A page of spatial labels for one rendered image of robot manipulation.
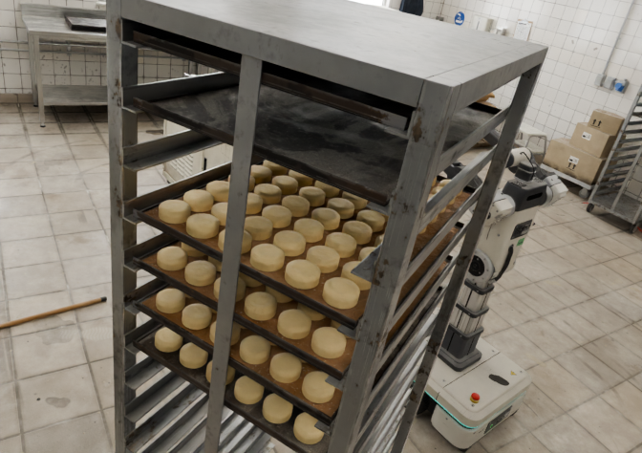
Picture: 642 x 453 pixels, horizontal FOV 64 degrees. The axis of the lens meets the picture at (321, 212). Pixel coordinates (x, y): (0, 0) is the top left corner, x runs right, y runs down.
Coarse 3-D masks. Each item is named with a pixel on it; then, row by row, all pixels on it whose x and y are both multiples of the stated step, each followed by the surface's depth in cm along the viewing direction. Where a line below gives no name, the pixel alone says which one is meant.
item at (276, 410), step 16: (160, 336) 94; (176, 336) 94; (192, 352) 92; (192, 368) 90; (208, 368) 89; (240, 384) 87; (256, 384) 87; (240, 400) 86; (256, 400) 86; (272, 400) 85; (272, 416) 83; (288, 416) 84; (304, 416) 83; (304, 432) 80; (320, 432) 81
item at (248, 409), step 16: (416, 320) 114; (144, 336) 95; (144, 352) 92; (160, 352) 93; (176, 352) 94; (176, 368) 89; (384, 368) 99; (192, 384) 88; (208, 384) 88; (256, 416) 84; (272, 432) 81; (288, 432) 82; (304, 448) 80; (320, 448) 81
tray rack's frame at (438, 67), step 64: (128, 0) 65; (192, 0) 71; (256, 0) 85; (320, 0) 104; (128, 64) 71; (256, 64) 60; (320, 64) 55; (384, 64) 52; (448, 64) 60; (512, 64) 71; (128, 128) 75; (448, 128) 53; (128, 192) 80; (384, 256) 58; (128, 320) 91; (384, 320) 61
